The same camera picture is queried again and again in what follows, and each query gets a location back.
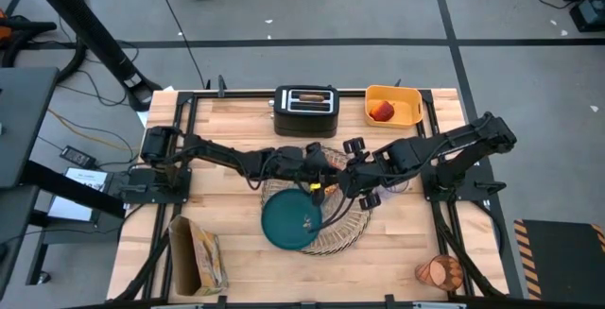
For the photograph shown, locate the red apple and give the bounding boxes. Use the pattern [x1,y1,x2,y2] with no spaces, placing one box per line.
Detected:
[368,99,396,123]

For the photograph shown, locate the black mat yellow stripes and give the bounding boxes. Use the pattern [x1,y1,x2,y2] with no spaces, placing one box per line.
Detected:
[513,217,605,303]

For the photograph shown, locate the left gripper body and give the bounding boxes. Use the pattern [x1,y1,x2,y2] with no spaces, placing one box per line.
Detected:
[302,142,337,185]

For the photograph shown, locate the black power adapter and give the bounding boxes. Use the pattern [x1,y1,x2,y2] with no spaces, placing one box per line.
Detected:
[59,145,98,171]

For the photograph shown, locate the black toaster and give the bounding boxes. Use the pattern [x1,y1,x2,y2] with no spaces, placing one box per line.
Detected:
[271,84,341,139]

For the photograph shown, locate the round woven straw placemat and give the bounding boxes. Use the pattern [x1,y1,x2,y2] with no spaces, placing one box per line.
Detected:
[259,146,373,257]

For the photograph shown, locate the teal plate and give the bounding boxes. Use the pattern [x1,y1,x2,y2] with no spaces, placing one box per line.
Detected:
[260,188,324,252]

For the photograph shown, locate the black aluminium table frame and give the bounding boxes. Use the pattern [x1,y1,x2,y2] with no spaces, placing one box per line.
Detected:
[106,79,516,309]

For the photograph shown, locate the orange faceted tumbler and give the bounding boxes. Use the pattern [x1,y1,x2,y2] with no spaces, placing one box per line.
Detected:
[414,253,465,294]

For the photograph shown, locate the clear drinking glass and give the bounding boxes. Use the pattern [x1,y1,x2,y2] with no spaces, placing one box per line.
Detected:
[377,176,410,196]

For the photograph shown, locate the black desk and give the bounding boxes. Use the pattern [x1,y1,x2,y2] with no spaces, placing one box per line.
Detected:
[0,66,127,296]

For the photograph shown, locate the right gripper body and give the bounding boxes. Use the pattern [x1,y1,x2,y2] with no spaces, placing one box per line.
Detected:
[337,155,387,197]

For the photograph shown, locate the panda cereal box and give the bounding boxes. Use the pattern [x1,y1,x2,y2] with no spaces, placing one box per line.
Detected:
[167,213,232,297]

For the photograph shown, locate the white paper sheet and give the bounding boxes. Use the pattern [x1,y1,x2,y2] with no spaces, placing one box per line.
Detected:
[46,166,109,223]

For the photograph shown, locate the yellow plastic basket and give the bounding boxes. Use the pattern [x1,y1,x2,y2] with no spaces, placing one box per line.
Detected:
[363,84,424,129]

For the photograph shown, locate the black tall pole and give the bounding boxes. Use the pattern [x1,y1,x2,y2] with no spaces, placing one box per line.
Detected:
[18,0,164,112]

